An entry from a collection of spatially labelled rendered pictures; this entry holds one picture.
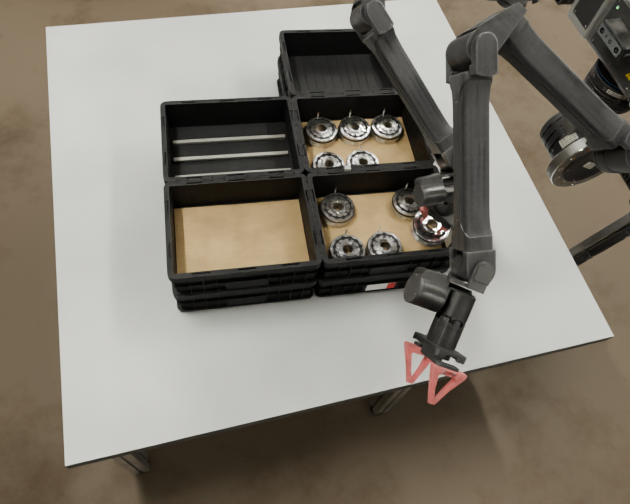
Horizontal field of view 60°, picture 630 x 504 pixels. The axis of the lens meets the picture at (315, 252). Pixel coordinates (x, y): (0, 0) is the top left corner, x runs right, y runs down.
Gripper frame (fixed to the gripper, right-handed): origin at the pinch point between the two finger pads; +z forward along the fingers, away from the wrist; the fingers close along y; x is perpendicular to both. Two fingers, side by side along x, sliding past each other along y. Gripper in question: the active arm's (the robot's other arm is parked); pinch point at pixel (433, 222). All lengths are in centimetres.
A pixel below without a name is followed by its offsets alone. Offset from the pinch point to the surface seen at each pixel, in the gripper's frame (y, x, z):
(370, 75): -53, 46, 19
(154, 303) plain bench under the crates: -46, -62, 28
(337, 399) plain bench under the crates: 11, -47, 26
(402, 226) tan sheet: -7.4, 2.6, 15.5
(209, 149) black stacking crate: -68, -18, 18
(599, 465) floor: 106, 21, 94
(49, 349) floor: -87, -92, 99
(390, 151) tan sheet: -27.3, 23.1, 17.2
